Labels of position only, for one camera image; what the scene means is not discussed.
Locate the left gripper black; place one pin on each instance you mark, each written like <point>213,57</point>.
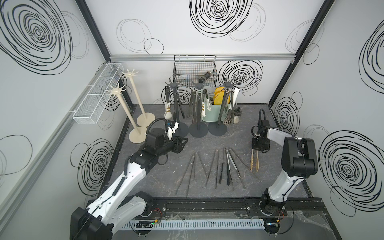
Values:
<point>177,146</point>

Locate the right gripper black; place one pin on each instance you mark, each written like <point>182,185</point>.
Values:
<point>254,146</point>

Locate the grey utensil rack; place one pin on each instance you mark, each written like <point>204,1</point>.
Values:
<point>200,129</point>
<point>183,129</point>
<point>219,129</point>

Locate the beige plastic tongs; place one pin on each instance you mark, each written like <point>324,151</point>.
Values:
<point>255,162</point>

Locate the cream utensil rack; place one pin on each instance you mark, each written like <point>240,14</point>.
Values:
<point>138,134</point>
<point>146,118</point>

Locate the black steel tongs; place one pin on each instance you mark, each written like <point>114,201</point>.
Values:
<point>179,103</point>

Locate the steel slotted tongs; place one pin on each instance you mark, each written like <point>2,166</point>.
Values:
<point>197,107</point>

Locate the plain steel serving tongs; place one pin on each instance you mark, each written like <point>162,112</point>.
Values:
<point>223,106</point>

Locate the large steel tongs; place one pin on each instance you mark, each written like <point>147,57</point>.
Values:
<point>191,104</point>

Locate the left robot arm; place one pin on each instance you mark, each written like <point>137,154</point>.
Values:
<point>105,216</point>

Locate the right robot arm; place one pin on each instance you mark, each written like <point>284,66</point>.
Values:
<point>299,162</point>

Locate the slim steel tongs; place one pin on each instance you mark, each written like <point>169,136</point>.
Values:
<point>188,172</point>

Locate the steel v-shaped tongs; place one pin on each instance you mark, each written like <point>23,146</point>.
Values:
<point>201,162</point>

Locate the black tweezer tongs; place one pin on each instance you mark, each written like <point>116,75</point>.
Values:
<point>225,164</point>

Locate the glass sugar jar black lid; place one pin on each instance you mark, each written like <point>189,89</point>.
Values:
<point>237,114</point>

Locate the mint green toaster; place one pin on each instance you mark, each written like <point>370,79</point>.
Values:
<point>214,114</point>

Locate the dark bottle in basket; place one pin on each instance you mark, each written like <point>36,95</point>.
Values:
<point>205,77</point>

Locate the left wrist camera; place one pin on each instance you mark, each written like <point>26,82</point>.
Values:
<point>171,128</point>

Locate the white handled slim tongs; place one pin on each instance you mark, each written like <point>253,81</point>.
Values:
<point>236,168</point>

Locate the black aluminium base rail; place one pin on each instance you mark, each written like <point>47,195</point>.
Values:
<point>253,207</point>

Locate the black wire wall basket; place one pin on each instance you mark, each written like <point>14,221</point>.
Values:
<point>188,69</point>

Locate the grey slotted cable duct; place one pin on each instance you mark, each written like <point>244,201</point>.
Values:
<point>215,224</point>

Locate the white wire wall basket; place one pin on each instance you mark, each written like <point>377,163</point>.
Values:
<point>95,102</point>

